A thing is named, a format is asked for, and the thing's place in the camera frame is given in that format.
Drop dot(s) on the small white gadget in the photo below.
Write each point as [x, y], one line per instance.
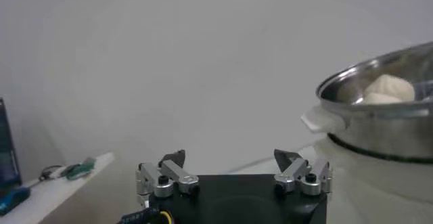
[64, 171]

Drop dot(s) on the white steamed baozi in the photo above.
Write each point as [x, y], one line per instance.
[392, 86]
[379, 99]

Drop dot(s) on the white side table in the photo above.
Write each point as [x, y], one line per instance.
[50, 195]

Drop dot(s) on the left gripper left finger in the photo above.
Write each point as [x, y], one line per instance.
[177, 174]

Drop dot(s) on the stainless steel steamer basket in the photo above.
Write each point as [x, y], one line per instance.
[389, 134]

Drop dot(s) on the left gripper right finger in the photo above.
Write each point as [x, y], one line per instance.
[294, 173]

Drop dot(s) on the dark blue box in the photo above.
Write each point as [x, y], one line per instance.
[8, 151]

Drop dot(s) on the white electric cooking pot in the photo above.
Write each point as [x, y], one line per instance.
[372, 195]

